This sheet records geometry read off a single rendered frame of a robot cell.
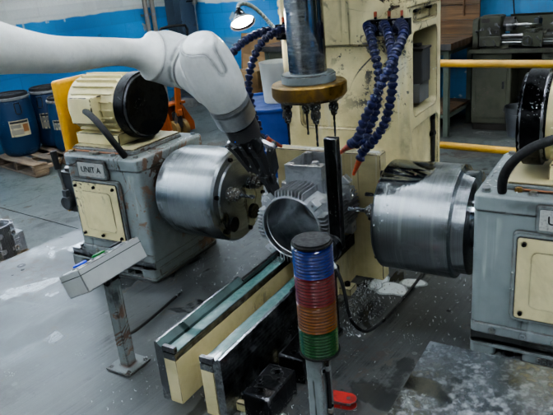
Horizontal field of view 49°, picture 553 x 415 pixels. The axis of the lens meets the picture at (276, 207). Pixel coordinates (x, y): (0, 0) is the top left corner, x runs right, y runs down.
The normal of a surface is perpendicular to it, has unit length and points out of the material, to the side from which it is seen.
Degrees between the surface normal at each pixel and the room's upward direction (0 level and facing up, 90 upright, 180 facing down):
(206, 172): 47
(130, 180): 90
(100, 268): 66
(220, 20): 90
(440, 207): 55
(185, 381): 90
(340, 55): 90
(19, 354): 0
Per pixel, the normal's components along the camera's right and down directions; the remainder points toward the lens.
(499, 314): -0.51, 0.34
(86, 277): 0.75, -0.28
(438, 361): -0.09, -0.93
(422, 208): -0.47, -0.19
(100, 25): 0.80, 0.14
